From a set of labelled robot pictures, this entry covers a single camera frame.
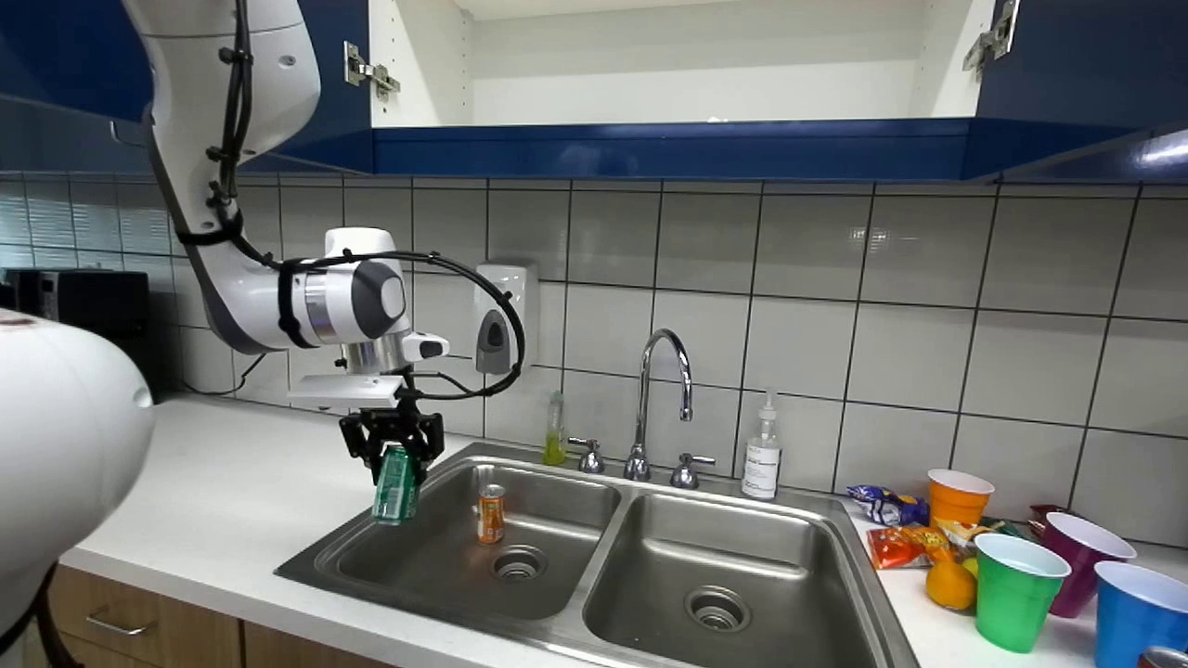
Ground black power cord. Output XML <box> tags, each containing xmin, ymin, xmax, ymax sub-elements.
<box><xmin>227</xmin><ymin>348</ymin><xmax>274</xmax><ymax>401</ymax></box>

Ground blue chip bag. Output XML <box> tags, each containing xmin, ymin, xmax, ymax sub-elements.
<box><xmin>844</xmin><ymin>482</ymin><xmax>932</xmax><ymax>531</ymax></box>

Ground orange fruit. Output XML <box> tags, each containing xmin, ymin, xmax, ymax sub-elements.
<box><xmin>920</xmin><ymin>550</ymin><xmax>980</xmax><ymax>618</ymax></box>

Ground silver cabinet hinge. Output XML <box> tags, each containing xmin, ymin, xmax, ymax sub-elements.
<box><xmin>963</xmin><ymin>0</ymin><xmax>1026</xmax><ymax>75</ymax></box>
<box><xmin>343</xmin><ymin>38</ymin><xmax>401</xmax><ymax>99</ymax></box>

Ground green plastic cup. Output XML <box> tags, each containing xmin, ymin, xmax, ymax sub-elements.
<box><xmin>974</xmin><ymin>531</ymin><xmax>1073</xmax><ymax>657</ymax></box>

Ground clear pump bottle white label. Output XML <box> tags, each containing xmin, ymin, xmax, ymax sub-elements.
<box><xmin>739</xmin><ymin>390</ymin><xmax>786</xmax><ymax>506</ymax></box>

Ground orange soda can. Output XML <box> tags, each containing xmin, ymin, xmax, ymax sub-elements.
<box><xmin>474</xmin><ymin>479</ymin><xmax>507</xmax><ymax>550</ymax></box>

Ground chrome faucet handle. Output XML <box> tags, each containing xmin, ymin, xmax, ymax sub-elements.
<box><xmin>668</xmin><ymin>449</ymin><xmax>720</xmax><ymax>489</ymax></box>
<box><xmin>567</xmin><ymin>433</ymin><xmax>609</xmax><ymax>474</ymax></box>

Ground stainless steel double sink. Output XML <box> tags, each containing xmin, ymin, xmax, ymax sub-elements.
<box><xmin>272</xmin><ymin>441</ymin><xmax>920</xmax><ymax>668</ymax></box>

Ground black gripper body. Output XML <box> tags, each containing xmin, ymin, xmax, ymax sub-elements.
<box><xmin>337</xmin><ymin>390</ymin><xmax>446</xmax><ymax>464</ymax></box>

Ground wooden base drawers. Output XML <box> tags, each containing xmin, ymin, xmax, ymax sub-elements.
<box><xmin>47</xmin><ymin>560</ymin><xmax>385</xmax><ymax>668</ymax></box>

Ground green soda can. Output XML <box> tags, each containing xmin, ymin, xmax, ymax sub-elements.
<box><xmin>373</xmin><ymin>441</ymin><xmax>425</xmax><ymax>531</ymax></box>

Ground blue plastic cup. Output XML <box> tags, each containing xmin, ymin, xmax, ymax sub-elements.
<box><xmin>1092</xmin><ymin>558</ymin><xmax>1188</xmax><ymax>668</ymax></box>

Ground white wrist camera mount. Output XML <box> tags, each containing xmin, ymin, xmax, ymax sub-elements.
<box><xmin>290</xmin><ymin>329</ymin><xmax>454</xmax><ymax>416</ymax></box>

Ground black countertop appliance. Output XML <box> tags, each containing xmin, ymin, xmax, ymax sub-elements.
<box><xmin>0</xmin><ymin>266</ymin><xmax>189</xmax><ymax>409</ymax></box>

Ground open white interior cabinet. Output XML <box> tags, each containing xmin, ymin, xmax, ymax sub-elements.
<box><xmin>274</xmin><ymin>0</ymin><xmax>1118</xmax><ymax>187</ymax></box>

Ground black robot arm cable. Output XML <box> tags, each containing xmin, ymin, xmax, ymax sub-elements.
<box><xmin>172</xmin><ymin>0</ymin><xmax>531</xmax><ymax>401</ymax></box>

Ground chrome gooseneck faucet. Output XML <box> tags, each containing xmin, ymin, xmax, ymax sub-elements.
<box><xmin>620</xmin><ymin>328</ymin><xmax>699</xmax><ymax>482</ymax></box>

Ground purple plastic cup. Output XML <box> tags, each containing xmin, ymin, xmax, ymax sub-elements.
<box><xmin>1032</xmin><ymin>510</ymin><xmax>1141</xmax><ymax>620</ymax></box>

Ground yellow-green dish soap bottle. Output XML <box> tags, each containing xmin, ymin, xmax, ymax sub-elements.
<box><xmin>538</xmin><ymin>390</ymin><xmax>573</xmax><ymax>472</ymax></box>

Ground white wall soap dispenser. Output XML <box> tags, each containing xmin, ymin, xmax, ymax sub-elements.
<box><xmin>468</xmin><ymin>259</ymin><xmax>535</xmax><ymax>379</ymax></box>

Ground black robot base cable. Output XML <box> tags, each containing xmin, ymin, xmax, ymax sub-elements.
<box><xmin>26</xmin><ymin>560</ymin><xmax>78</xmax><ymax>668</ymax></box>

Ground orange plastic cup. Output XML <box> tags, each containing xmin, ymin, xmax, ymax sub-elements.
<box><xmin>926</xmin><ymin>468</ymin><xmax>997</xmax><ymax>531</ymax></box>

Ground orange snack bag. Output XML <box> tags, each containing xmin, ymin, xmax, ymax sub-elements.
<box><xmin>864</xmin><ymin>521</ymin><xmax>980</xmax><ymax>573</ymax></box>

